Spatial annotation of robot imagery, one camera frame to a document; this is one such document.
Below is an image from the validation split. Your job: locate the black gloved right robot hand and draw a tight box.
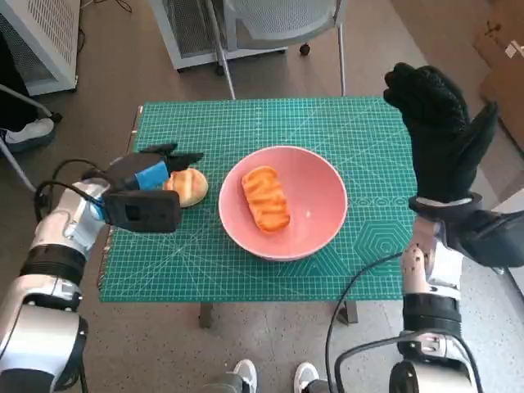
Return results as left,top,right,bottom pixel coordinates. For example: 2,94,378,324
383,61,500,202

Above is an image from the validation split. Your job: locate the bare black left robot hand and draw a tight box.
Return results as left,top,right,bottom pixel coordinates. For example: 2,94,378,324
106,142,205,192

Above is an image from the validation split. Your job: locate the round toy bread bun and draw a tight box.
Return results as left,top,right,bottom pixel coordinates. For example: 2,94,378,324
162,167,209,208

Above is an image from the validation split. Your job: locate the orange striped toy bread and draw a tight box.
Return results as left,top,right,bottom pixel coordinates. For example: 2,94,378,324
240,165,292,234

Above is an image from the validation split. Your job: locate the pink bowl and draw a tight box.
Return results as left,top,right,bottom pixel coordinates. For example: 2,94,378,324
218,146,349,263

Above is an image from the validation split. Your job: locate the brown cardboard box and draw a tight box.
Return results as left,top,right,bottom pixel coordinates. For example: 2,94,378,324
472,18,524,155

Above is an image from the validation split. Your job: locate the person's white shoe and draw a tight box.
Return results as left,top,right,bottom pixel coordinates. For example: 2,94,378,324
0,117,56,153

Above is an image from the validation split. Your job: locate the person's leg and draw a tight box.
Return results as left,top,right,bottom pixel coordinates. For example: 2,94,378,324
0,34,44,132

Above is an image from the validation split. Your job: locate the white cabinet on casters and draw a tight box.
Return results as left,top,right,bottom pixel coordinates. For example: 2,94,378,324
149,0,290,73

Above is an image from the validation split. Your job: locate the green cutting mat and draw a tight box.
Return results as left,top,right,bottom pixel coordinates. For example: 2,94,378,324
97,97,418,303

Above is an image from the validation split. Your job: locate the white perforated metal cabinet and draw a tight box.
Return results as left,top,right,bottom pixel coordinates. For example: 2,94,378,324
0,0,81,96

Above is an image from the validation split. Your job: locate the grey mesh chair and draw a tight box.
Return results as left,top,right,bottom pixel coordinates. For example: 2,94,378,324
204,0,349,99

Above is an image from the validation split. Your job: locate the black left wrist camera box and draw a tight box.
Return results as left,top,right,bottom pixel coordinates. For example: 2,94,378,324
102,190,182,235

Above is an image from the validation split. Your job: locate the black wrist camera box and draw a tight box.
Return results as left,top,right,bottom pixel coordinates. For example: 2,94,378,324
102,190,182,235
441,200,524,269

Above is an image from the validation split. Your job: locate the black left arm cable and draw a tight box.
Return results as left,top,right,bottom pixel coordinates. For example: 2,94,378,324
34,159,111,224

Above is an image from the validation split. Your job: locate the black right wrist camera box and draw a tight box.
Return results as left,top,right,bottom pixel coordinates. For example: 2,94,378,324
441,200,524,269

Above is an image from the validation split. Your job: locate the long black robot cable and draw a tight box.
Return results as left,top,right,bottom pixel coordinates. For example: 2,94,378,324
325,251,404,393

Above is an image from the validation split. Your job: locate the black table leg bracket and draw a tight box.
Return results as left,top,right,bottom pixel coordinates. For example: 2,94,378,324
338,301,359,326

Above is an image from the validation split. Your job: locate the looped black robot cable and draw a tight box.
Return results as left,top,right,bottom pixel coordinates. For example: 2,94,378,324
335,333,482,393

